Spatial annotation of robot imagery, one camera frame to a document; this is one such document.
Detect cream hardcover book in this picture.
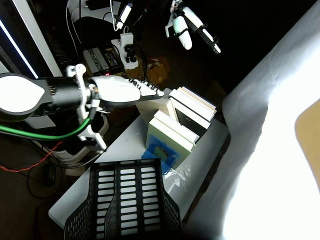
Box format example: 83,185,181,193
135,96,177,124

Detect white power strip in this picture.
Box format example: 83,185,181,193
111,37,140,71

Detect black electronics box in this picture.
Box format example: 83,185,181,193
103,48,125,73

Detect silver power supply box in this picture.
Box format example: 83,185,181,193
83,48,111,76

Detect brown cardboard box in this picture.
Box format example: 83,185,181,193
109,56,171,126

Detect white charger adapter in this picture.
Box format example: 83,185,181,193
119,31,135,47

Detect blue metal bookend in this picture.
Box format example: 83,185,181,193
140,133,181,175

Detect black book with grey label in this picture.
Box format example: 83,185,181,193
152,109,201,146

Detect white USB dongle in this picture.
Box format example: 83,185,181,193
114,4,133,31

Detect white plastic bin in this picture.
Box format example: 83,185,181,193
53,113,110,167

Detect white curved stand base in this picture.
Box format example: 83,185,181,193
70,4,118,27

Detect black Let It Be book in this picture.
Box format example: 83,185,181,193
169,96,213,137

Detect pale yellow book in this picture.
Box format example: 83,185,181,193
176,86,217,114

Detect white Fashion India book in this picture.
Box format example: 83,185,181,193
168,89,216,123

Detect pale green book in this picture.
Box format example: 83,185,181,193
145,117,195,171

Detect white panel with light strip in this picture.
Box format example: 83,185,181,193
0,0,63,130

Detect clear plastic film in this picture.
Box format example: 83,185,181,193
162,166,192,192

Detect black plastic file rack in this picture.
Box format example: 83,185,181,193
63,157,183,240

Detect white cloth backdrop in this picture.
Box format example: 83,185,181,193
183,0,320,240

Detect tan board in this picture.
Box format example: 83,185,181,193
294,98,320,191

